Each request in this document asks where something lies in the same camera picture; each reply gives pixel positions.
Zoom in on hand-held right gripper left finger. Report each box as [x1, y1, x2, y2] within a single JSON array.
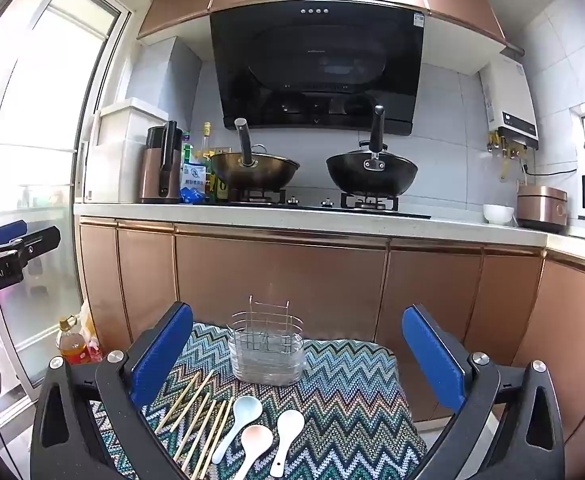
[[30, 301, 196, 480]]

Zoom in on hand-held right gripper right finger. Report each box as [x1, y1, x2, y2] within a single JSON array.
[[401, 304, 565, 480]]

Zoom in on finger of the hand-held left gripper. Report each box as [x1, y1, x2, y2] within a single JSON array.
[[0, 219, 28, 248], [0, 226, 62, 267]]

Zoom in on row of wooden chopsticks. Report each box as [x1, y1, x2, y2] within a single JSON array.
[[153, 369, 236, 480]]

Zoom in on light blue ceramic spoon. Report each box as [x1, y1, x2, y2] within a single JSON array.
[[211, 395, 264, 465]]

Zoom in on wire utensil holder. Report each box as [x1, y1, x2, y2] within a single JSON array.
[[228, 296, 305, 387]]

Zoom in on white ceramic spoon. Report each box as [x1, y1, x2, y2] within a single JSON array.
[[240, 425, 274, 480], [269, 409, 305, 478]]

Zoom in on cooking oil bottle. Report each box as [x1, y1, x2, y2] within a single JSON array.
[[56, 315, 90, 365]]

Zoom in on zigzag knitted cloth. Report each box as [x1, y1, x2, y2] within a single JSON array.
[[90, 321, 429, 480]]

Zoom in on white tall box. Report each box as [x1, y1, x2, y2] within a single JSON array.
[[85, 96, 169, 204]]

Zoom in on glass sliding door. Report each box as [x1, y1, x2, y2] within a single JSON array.
[[0, 0, 133, 401]]

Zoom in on copper electric kettle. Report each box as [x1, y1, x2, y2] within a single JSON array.
[[140, 120, 184, 205]]

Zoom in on white bowl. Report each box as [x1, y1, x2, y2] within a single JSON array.
[[483, 204, 516, 226]]

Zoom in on white and blue salt bag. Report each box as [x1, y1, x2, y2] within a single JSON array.
[[180, 162, 208, 205]]

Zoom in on dark sauce bottle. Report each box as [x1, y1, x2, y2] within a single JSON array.
[[207, 170, 232, 204]]

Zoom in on black wok with lid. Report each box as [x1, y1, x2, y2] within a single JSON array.
[[325, 105, 419, 198]]

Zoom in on copper rice cooker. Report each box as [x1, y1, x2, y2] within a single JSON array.
[[516, 184, 569, 233]]

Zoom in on black gas stove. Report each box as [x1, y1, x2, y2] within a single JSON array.
[[227, 187, 432, 221]]

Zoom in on clear bottle with yellow cap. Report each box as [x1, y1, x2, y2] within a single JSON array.
[[199, 121, 216, 166]]

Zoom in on brass pipe fittings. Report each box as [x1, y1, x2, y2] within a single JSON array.
[[487, 131, 530, 161]]

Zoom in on white water heater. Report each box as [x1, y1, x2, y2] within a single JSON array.
[[479, 52, 540, 151]]

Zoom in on black range hood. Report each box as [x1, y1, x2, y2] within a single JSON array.
[[209, 0, 425, 137]]

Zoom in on golden wok with black handle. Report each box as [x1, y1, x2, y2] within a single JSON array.
[[209, 117, 301, 193]]

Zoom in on black power cable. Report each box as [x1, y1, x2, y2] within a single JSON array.
[[522, 162, 579, 177]]

